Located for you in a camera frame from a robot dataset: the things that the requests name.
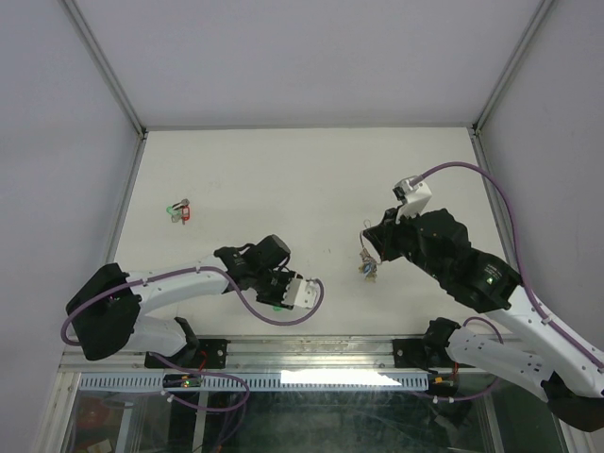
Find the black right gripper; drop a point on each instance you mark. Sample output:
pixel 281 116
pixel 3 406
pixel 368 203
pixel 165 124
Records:
pixel 383 235

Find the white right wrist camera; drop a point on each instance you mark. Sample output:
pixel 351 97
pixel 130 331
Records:
pixel 413 194

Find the silver keyring with keys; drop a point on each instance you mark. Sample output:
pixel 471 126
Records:
pixel 369 265

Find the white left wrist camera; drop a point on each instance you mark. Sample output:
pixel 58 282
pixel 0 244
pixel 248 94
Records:
pixel 301 293

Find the white slotted cable duct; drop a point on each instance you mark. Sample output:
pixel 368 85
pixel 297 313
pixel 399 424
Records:
pixel 330 380

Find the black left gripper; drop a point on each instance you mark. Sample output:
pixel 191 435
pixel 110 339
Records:
pixel 278 298

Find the aluminium frame post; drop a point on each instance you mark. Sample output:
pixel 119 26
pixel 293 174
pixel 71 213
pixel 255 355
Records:
pixel 85 33
pixel 514 62

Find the metal mounting rail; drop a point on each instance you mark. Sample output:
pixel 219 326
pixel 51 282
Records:
pixel 274 353

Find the left aluminium frame post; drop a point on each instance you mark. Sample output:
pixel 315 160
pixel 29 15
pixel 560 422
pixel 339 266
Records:
pixel 85 33

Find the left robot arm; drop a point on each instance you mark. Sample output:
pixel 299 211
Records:
pixel 112 310

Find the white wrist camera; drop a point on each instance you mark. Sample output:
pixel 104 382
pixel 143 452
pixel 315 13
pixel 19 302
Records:
pixel 413 194
pixel 301 293

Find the key with red tag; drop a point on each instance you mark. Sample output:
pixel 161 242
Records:
pixel 185 214

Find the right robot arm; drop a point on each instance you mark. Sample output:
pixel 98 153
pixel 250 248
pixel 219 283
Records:
pixel 570 384

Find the right aluminium frame post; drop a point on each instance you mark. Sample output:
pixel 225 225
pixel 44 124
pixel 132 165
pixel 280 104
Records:
pixel 514 62

